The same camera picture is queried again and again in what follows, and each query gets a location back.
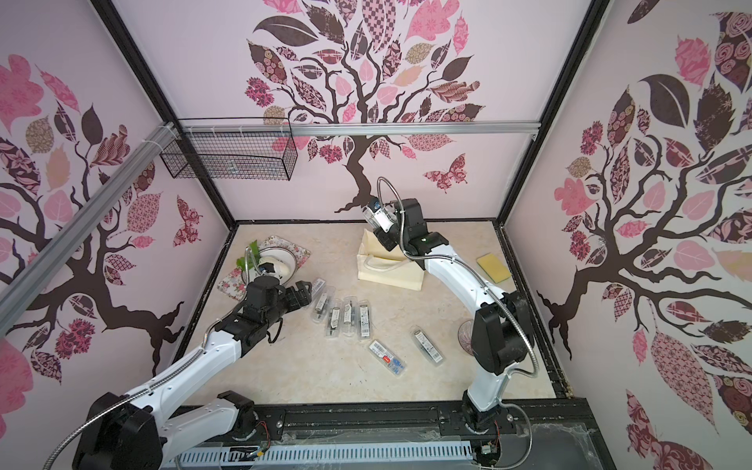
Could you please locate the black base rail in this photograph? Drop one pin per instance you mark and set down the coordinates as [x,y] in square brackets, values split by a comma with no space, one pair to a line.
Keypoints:
[532,434]

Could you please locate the white slotted cable duct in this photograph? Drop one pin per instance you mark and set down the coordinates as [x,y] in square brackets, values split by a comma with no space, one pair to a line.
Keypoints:
[220,457]

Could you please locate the black wire basket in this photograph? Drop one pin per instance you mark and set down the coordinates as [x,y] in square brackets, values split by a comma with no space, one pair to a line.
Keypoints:
[246,150]

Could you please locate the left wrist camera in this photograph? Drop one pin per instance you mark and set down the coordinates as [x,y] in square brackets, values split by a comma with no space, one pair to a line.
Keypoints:
[266,269]

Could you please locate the floral rectangular tray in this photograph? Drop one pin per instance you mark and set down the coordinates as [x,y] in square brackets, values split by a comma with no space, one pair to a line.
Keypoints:
[232,284]

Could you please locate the aluminium rail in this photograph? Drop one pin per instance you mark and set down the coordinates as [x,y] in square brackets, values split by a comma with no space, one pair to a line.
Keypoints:
[367,129]
[16,299]

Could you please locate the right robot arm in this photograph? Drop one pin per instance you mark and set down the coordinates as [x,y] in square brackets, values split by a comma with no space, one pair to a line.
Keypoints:
[502,340]

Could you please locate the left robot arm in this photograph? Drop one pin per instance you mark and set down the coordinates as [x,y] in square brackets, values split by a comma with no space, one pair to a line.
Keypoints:
[141,428]

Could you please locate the aluminium rail back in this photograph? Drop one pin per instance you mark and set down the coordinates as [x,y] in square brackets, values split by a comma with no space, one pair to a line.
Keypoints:
[367,129]

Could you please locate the white toy radish with leaves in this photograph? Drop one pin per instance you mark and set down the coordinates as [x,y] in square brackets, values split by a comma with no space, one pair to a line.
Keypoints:
[248,261]

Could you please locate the compass case red blue front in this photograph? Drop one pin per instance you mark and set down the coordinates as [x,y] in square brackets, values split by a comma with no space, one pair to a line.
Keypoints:
[387,358]

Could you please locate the yellow green sponge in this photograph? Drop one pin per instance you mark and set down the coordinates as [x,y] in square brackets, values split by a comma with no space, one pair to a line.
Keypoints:
[494,267]

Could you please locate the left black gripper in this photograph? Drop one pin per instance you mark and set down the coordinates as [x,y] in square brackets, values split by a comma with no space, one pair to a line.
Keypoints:
[298,303]

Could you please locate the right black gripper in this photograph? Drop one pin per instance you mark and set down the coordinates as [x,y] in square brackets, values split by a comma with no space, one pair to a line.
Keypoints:
[385,236]

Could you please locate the pink glass bowl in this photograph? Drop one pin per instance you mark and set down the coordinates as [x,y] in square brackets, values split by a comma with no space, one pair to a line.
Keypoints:
[464,336]

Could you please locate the compass case with red label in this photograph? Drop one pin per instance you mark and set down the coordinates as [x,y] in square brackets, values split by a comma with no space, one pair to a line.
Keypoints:
[318,289]

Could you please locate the aluminium rail left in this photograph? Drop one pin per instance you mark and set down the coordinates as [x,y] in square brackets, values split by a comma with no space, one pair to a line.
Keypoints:
[16,299]

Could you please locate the cream canvas tote bag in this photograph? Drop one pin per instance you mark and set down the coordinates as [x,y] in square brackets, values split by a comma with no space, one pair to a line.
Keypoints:
[377,265]

